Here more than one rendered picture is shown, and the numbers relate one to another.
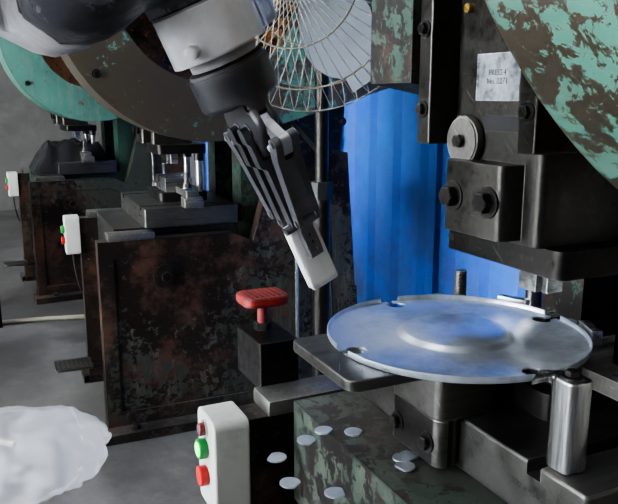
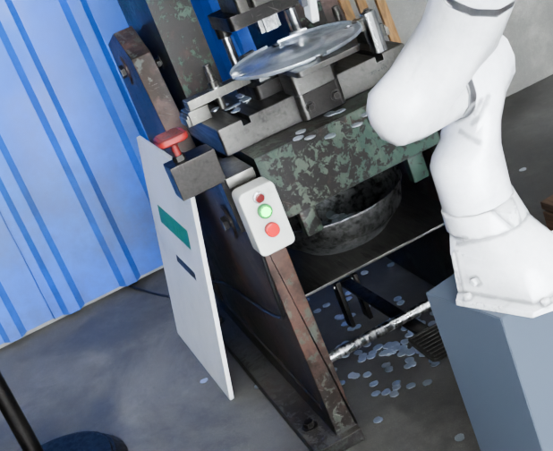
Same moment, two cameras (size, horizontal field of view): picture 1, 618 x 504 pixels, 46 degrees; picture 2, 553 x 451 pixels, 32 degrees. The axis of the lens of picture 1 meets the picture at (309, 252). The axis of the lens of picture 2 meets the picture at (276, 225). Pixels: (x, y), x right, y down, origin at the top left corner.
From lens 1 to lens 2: 190 cm
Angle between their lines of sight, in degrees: 74
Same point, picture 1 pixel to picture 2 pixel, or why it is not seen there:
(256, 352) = (210, 158)
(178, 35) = not seen: outside the picture
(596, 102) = not seen: outside the picture
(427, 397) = (326, 72)
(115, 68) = not seen: outside the picture
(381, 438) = (308, 124)
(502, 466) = (364, 73)
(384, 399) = (273, 125)
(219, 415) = (257, 183)
